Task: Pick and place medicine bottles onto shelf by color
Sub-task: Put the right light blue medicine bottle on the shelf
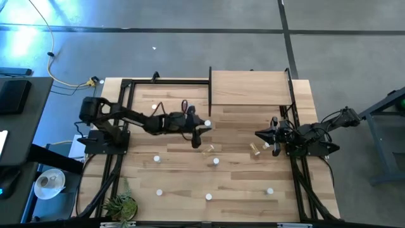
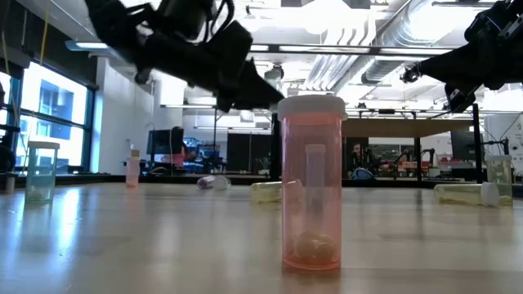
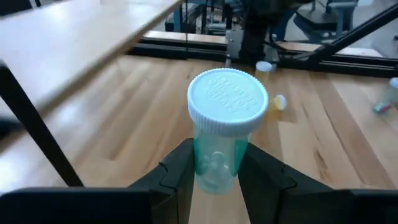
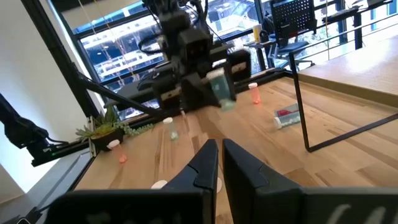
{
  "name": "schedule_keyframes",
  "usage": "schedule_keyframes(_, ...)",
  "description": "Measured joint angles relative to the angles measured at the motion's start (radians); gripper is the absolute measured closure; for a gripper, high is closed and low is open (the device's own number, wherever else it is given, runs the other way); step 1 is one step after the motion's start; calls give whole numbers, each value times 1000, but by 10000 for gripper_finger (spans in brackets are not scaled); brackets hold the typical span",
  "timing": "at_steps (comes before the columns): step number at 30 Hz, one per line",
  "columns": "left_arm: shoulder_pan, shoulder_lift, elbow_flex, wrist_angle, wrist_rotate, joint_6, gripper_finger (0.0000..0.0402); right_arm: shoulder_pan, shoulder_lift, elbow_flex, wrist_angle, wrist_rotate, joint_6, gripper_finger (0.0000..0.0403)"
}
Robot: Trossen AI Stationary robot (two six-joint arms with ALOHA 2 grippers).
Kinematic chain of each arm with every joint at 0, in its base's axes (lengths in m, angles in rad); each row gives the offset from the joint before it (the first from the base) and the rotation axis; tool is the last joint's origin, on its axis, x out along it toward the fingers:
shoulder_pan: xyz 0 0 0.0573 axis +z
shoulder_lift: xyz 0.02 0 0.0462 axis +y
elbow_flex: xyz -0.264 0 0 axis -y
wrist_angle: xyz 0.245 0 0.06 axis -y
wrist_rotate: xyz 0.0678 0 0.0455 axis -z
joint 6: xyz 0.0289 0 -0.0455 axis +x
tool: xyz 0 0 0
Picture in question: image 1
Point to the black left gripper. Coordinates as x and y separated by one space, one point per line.
186 123

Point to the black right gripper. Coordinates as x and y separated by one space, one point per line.
280 134

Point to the white cap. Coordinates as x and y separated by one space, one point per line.
270 191
216 161
154 106
208 196

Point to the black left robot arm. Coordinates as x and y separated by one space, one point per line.
126 114

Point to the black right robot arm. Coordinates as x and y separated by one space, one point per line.
335 122

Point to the grey metal side table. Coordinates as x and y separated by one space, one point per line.
373 145

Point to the potted succulent plant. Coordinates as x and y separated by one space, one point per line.
121 207

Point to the yellow and black plug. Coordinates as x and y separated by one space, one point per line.
91 81

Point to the white paper sheet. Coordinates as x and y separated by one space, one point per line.
77 147

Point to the black desk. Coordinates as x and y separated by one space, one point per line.
28 126

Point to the black rectangular device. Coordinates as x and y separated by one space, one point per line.
14 96

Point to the dark power strip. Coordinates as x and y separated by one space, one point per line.
16 71

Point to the white phone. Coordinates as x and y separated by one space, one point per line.
2 142

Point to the black computer mouse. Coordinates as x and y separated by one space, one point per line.
8 183

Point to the wooden shelf with black frame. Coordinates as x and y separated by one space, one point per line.
250 88

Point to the black frame clamp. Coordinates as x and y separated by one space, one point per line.
155 76

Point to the silver metal bracket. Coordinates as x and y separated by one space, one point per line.
294 225
117 225

